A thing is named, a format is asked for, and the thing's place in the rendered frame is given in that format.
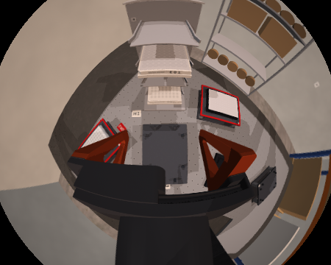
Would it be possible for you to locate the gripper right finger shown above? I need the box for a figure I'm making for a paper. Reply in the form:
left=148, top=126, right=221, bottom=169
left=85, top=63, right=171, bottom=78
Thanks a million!
left=199, top=130, right=257, bottom=191

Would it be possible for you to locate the grey shelf rack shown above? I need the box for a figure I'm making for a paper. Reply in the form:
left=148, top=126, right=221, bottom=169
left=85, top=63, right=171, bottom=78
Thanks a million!
left=125, top=0, right=202, bottom=111

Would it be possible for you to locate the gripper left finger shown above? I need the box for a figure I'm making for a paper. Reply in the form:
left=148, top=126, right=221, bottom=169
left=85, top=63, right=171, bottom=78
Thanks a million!
left=72, top=130, right=129, bottom=164

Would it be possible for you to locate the dark grey flat nest with red border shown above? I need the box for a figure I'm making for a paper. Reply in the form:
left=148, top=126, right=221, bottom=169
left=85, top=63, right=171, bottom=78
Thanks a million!
left=78, top=118, right=121, bottom=163

